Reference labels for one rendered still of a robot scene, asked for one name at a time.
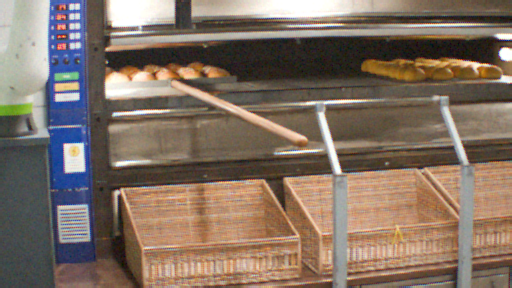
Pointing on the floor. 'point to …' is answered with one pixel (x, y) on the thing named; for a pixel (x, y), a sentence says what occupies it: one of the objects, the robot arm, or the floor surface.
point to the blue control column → (75, 253)
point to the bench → (425, 276)
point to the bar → (347, 174)
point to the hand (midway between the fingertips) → (183, 25)
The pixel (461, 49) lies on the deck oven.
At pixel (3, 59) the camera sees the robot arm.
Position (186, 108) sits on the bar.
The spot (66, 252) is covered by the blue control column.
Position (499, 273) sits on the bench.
